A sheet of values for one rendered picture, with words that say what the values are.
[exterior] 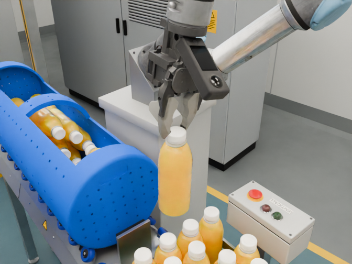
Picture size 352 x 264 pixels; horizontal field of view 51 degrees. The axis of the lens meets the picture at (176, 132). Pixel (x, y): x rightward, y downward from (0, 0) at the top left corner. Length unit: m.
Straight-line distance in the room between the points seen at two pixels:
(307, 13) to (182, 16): 0.47
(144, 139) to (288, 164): 1.96
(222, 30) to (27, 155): 1.63
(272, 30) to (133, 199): 0.59
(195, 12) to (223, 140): 2.15
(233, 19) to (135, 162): 1.58
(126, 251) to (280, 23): 0.72
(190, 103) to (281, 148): 2.64
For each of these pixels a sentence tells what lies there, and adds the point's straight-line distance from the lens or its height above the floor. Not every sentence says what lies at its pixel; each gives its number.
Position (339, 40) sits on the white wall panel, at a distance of 3.47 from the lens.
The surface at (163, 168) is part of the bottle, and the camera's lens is 0.72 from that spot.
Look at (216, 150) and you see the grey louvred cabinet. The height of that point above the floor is 0.19.
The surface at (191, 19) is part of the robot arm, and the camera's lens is 0.61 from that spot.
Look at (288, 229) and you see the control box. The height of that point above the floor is 1.10.
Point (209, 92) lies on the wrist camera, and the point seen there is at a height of 1.51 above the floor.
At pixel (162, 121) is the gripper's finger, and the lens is 0.66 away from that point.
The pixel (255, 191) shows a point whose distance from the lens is 1.00.
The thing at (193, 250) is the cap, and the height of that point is 1.10.
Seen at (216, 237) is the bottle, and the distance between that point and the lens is 0.98.
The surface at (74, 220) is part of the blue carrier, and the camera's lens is 0.94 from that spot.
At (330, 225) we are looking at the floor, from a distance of 2.65.
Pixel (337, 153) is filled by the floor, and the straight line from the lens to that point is 3.38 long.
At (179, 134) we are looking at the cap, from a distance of 0.69.
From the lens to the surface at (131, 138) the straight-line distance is 1.36.
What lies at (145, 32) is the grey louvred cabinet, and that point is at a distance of 2.93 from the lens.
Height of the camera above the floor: 1.75
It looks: 31 degrees down
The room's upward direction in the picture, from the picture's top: straight up
